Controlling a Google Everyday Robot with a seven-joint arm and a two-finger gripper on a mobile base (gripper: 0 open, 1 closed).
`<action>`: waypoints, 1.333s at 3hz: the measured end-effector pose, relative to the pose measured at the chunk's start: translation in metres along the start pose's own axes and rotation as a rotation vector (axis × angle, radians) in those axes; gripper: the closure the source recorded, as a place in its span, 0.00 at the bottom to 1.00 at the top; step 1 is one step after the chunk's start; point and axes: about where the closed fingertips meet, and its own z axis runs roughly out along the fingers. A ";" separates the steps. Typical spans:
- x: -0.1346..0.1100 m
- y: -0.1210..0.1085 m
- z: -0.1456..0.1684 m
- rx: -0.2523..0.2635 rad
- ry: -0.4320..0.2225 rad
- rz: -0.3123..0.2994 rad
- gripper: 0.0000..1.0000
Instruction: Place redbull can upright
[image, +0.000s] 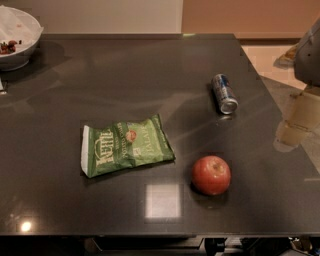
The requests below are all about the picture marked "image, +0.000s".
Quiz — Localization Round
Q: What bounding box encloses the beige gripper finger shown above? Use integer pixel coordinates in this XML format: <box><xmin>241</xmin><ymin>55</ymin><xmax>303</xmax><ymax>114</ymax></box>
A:
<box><xmin>273</xmin><ymin>87</ymin><xmax>320</xmax><ymax>152</ymax></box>

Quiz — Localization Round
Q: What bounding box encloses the silver blue redbull can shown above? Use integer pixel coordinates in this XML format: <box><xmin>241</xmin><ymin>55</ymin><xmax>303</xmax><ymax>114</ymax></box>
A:
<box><xmin>212</xmin><ymin>74</ymin><xmax>238</xmax><ymax>115</ymax></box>

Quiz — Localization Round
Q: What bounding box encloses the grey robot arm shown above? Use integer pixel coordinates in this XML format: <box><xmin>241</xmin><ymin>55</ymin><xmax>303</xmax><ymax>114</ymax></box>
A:
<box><xmin>274</xmin><ymin>19</ymin><xmax>320</xmax><ymax>152</ymax></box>

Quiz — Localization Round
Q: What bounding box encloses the red apple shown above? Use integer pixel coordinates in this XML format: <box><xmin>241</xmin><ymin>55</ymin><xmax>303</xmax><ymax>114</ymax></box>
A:
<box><xmin>192</xmin><ymin>155</ymin><xmax>231</xmax><ymax>196</ymax></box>

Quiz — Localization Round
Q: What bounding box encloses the green Kettle chips bag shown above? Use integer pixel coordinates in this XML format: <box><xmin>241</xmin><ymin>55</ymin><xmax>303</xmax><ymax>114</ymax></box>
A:
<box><xmin>81</xmin><ymin>114</ymin><xmax>175</xmax><ymax>178</ymax></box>

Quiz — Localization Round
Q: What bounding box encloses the white bowl with snacks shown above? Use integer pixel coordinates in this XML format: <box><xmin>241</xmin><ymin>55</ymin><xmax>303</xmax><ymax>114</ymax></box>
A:
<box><xmin>0</xmin><ymin>5</ymin><xmax>43</xmax><ymax>71</ymax></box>

